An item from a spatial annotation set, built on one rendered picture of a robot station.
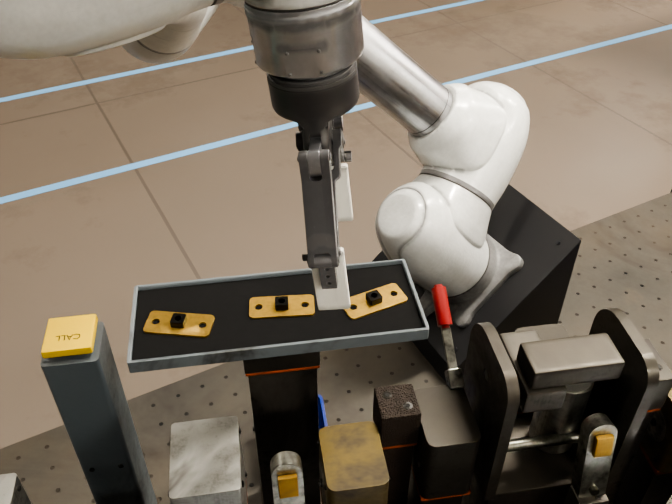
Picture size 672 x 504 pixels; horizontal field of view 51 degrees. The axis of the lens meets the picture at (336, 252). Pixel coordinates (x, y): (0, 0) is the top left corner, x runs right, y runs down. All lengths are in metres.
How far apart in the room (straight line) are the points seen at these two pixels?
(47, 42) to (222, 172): 2.87
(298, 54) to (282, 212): 2.51
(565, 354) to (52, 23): 0.64
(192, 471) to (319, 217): 0.37
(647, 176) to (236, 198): 1.89
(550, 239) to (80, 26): 1.08
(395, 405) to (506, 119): 0.63
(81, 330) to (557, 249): 0.87
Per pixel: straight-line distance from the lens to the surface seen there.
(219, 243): 2.90
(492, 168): 1.30
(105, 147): 3.66
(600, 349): 0.87
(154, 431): 1.39
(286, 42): 0.54
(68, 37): 0.48
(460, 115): 1.25
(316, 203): 0.57
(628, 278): 1.78
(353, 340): 0.87
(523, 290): 1.38
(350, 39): 0.55
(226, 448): 0.84
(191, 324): 0.90
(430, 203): 1.23
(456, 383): 0.93
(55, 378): 0.95
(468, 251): 1.29
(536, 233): 1.42
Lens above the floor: 1.79
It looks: 40 degrees down
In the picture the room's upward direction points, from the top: straight up
